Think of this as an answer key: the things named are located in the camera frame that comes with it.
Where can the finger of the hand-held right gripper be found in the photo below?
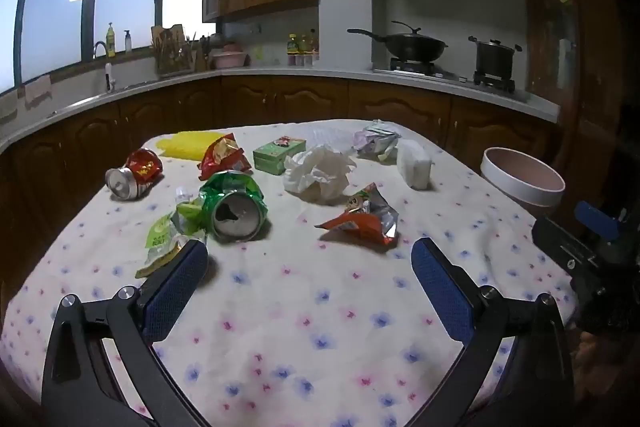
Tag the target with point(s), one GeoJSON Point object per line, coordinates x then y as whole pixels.
{"type": "Point", "coordinates": [565, 247]}
{"type": "Point", "coordinates": [595, 218]}

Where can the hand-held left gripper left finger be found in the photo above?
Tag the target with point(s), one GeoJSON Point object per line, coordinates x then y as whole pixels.
{"type": "Point", "coordinates": [176, 287]}

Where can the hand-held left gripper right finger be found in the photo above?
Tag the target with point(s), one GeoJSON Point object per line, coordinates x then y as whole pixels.
{"type": "Point", "coordinates": [440, 289]}

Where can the green snack wrapper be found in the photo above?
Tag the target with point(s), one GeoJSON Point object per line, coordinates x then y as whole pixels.
{"type": "Point", "coordinates": [167, 234]}

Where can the white round bin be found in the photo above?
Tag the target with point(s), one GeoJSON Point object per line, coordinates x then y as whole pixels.
{"type": "Point", "coordinates": [522, 179]}

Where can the crushed red can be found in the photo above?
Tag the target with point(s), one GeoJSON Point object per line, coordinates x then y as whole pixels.
{"type": "Point", "coordinates": [135, 177]}

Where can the white foam net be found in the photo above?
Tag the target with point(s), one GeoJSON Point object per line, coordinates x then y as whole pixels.
{"type": "Point", "coordinates": [412, 163]}

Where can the person's right hand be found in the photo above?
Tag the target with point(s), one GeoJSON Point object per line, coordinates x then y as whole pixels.
{"type": "Point", "coordinates": [595, 349]}

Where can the crushed green can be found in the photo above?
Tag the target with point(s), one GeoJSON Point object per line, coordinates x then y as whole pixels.
{"type": "Point", "coordinates": [235, 207]}

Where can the orange snack packet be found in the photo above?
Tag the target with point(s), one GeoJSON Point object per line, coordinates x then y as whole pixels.
{"type": "Point", "coordinates": [367, 219]}

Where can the floral white tablecloth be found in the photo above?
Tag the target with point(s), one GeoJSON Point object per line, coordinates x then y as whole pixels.
{"type": "Point", "coordinates": [310, 307]}

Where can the red snack packet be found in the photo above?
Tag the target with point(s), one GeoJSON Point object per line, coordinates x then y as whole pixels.
{"type": "Point", "coordinates": [225, 154]}

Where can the yellow sponge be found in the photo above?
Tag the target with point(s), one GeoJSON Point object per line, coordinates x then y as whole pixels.
{"type": "Point", "coordinates": [182, 145]}

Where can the crumpled white tissue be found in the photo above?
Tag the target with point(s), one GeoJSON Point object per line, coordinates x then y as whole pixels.
{"type": "Point", "coordinates": [320, 174]}

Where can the green cardboard box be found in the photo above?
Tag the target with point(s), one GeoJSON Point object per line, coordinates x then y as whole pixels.
{"type": "Point", "coordinates": [277, 154]}

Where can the black cooking pot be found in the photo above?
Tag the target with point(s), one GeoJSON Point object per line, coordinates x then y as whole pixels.
{"type": "Point", "coordinates": [494, 57]}

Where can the gas stove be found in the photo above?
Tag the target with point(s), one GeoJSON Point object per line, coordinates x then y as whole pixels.
{"type": "Point", "coordinates": [450, 74]}

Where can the kitchen faucet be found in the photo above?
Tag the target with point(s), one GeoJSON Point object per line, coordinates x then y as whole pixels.
{"type": "Point", "coordinates": [107, 74]}

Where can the wooden lower cabinets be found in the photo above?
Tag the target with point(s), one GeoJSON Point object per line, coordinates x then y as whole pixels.
{"type": "Point", "coordinates": [300, 99]}

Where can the utensil holder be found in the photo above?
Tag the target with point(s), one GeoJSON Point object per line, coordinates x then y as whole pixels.
{"type": "Point", "coordinates": [200, 54]}

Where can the pink basin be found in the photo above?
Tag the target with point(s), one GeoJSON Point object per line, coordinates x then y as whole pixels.
{"type": "Point", "coordinates": [229, 57]}

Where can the wooden cutting board rack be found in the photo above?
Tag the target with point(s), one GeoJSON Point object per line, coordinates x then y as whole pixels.
{"type": "Point", "coordinates": [172, 49]}

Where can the hanging dish cloth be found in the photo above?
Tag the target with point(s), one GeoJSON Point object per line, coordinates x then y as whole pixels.
{"type": "Point", "coordinates": [7, 109]}
{"type": "Point", "coordinates": [37, 91]}

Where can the black wok with lid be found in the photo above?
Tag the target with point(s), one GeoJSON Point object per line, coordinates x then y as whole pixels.
{"type": "Point", "coordinates": [415, 47]}

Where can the white pump bottle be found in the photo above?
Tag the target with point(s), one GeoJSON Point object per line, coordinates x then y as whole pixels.
{"type": "Point", "coordinates": [128, 43]}

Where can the yellow dish soap bottle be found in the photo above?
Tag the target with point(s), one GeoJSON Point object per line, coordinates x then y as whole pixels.
{"type": "Point", "coordinates": [110, 42]}

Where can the white kitchen countertop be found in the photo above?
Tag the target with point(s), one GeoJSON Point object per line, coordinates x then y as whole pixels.
{"type": "Point", "coordinates": [310, 71]}

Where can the pink seasoning containers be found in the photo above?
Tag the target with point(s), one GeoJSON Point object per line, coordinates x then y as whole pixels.
{"type": "Point", "coordinates": [300, 60]}

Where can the cooking oil bottle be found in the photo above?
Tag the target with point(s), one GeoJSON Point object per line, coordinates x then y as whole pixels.
{"type": "Point", "coordinates": [313, 43]}
{"type": "Point", "coordinates": [303, 45]}
{"type": "Point", "coordinates": [292, 44]}

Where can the kitchen window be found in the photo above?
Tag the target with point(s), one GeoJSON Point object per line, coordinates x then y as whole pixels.
{"type": "Point", "coordinates": [55, 12]}

